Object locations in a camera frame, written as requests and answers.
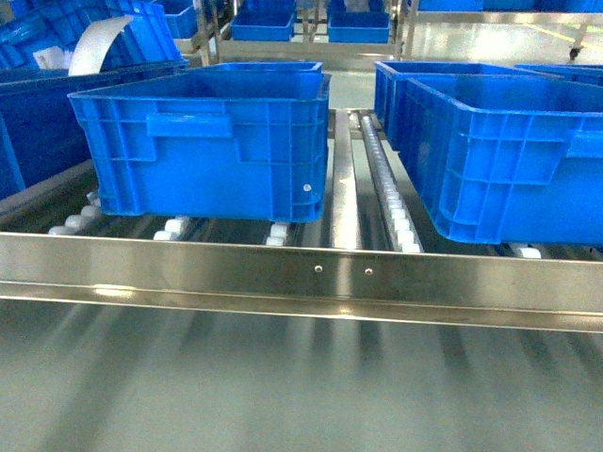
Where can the stainless steel shelf rack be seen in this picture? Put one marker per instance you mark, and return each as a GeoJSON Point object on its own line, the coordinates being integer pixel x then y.
{"type": "Point", "coordinates": [373, 255]}

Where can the blue plastic bin centre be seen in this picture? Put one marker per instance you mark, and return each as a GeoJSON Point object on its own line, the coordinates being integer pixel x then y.
{"type": "Point", "coordinates": [208, 143]}

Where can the blue plastic bin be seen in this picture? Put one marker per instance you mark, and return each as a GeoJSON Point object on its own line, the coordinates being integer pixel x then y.
{"type": "Point", "coordinates": [40, 136]}
{"type": "Point", "coordinates": [208, 143]}
{"type": "Point", "coordinates": [497, 155]}
{"type": "Point", "coordinates": [587, 74]}

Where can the blue plastic bin left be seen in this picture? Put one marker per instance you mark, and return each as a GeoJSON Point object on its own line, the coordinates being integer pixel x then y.
{"type": "Point", "coordinates": [40, 136]}

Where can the blue plastic bin far right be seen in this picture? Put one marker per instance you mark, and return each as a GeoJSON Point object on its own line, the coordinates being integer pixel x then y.
{"type": "Point", "coordinates": [587, 74]}

